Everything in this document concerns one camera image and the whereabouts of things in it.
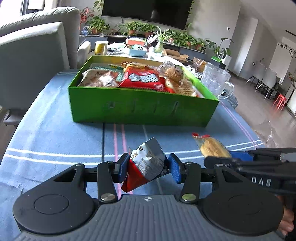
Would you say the corn cob snack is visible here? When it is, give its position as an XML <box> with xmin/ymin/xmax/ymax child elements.
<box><xmin>192</xmin><ymin>133</ymin><xmax>231</xmax><ymax>158</ymax></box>

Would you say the small red silver packet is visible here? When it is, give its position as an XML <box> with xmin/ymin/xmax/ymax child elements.
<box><xmin>121</xmin><ymin>138</ymin><xmax>169</xmax><ymax>192</ymax></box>

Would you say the beige patterned snack bag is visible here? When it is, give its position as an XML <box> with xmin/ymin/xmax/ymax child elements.
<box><xmin>77</xmin><ymin>69</ymin><xmax>119</xmax><ymax>87</ymax></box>

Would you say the round pastry black label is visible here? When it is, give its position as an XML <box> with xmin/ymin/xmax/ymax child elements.
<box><xmin>165</xmin><ymin>67</ymin><xmax>184</xmax><ymax>83</ymax></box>

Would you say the red rice cracker bag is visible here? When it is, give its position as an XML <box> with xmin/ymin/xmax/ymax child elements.
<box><xmin>164</xmin><ymin>66</ymin><xmax>204</xmax><ymax>98</ymax></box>

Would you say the green snack bag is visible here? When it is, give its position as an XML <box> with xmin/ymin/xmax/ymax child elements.
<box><xmin>91</xmin><ymin>64</ymin><xmax>123</xmax><ymax>82</ymax></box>

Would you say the red orange chip bag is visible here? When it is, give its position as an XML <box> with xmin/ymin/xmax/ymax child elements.
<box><xmin>119</xmin><ymin>62</ymin><xmax>175</xmax><ymax>93</ymax></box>

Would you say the person's right hand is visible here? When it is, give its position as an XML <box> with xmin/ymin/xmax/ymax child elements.
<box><xmin>277</xmin><ymin>195</ymin><xmax>294</xmax><ymax>237</ymax></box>

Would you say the red stool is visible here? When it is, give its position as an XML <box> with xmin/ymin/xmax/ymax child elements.
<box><xmin>273</xmin><ymin>94</ymin><xmax>287</xmax><ymax>110</ymax></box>

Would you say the green cardboard box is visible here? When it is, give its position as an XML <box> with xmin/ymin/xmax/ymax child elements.
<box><xmin>68</xmin><ymin>55</ymin><xmax>219</xmax><ymax>127</ymax></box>

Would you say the white dining chair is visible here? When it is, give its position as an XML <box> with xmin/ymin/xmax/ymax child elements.
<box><xmin>255</xmin><ymin>68</ymin><xmax>276</xmax><ymax>99</ymax></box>

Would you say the clear glass mug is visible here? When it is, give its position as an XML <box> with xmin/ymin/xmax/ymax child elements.
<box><xmin>201</xmin><ymin>62</ymin><xmax>234</xmax><ymax>99</ymax></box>

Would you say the light blue bowl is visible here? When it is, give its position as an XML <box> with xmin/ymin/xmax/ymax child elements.
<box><xmin>128</xmin><ymin>46</ymin><xmax>147</xmax><ymax>57</ymax></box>

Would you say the large leaf potted plant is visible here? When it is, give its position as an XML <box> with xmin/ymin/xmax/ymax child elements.
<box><xmin>206</xmin><ymin>38</ymin><xmax>233</xmax><ymax>62</ymax></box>

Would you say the yellow white can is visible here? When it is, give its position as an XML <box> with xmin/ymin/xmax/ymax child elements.
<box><xmin>95</xmin><ymin>41</ymin><xmax>109</xmax><ymax>55</ymax></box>

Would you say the spider plant in vase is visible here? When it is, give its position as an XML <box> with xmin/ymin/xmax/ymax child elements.
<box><xmin>152</xmin><ymin>26</ymin><xmax>172</xmax><ymax>53</ymax></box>

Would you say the grey sofa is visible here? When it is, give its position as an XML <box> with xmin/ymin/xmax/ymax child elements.
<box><xmin>1</xmin><ymin>6</ymin><xmax>80</xmax><ymax>110</ymax></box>

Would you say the black television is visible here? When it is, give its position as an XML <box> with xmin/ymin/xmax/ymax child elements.
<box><xmin>102</xmin><ymin>0</ymin><xmax>192</xmax><ymax>29</ymax></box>

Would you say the red flower decoration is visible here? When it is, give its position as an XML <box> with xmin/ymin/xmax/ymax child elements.
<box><xmin>80</xmin><ymin>7</ymin><xmax>94</xmax><ymax>30</ymax></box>

